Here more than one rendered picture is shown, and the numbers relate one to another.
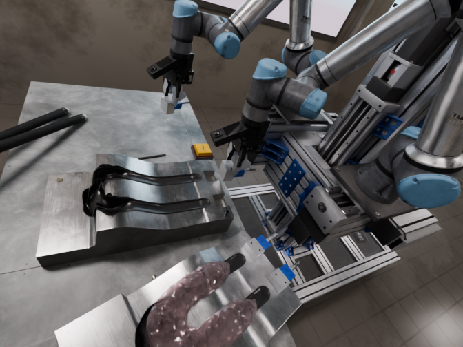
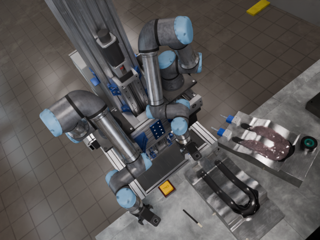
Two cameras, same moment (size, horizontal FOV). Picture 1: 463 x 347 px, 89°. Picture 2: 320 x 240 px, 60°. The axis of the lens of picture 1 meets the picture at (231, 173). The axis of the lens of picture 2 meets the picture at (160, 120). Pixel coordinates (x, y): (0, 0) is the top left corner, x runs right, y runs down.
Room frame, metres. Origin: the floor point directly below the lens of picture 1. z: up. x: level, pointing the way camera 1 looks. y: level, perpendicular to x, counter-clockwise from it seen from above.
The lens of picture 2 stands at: (0.43, 0.69, 2.38)
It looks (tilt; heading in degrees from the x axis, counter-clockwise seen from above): 55 degrees down; 291
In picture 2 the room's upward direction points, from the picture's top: 23 degrees counter-clockwise
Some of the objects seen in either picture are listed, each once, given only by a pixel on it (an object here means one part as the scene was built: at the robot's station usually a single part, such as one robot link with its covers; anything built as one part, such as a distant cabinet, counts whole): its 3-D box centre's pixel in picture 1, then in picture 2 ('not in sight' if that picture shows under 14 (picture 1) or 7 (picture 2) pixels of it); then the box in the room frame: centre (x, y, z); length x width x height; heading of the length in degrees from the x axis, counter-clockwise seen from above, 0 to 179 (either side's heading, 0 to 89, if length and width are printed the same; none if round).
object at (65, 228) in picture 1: (145, 197); (230, 193); (0.41, 0.21, 0.87); 0.50 x 0.26 x 0.14; 127
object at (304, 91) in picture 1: (302, 97); (178, 111); (0.63, -0.09, 1.25); 0.11 x 0.11 x 0.08; 84
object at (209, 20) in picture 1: (213, 29); (120, 180); (0.90, 0.26, 1.25); 0.11 x 0.11 x 0.08; 39
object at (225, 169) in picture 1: (239, 169); (187, 151); (0.63, -0.02, 0.93); 0.13 x 0.05 x 0.05; 126
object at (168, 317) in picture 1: (206, 308); (266, 141); (0.18, -0.07, 0.90); 0.26 x 0.18 x 0.08; 144
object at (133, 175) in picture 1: (151, 189); (230, 186); (0.41, 0.20, 0.92); 0.35 x 0.16 x 0.09; 127
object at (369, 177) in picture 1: (384, 177); (171, 76); (0.70, -0.47, 1.09); 0.15 x 0.15 x 0.10
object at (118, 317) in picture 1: (202, 317); (266, 144); (0.18, -0.07, 0.86); 0.50 x 0.26 x 0.11; 144
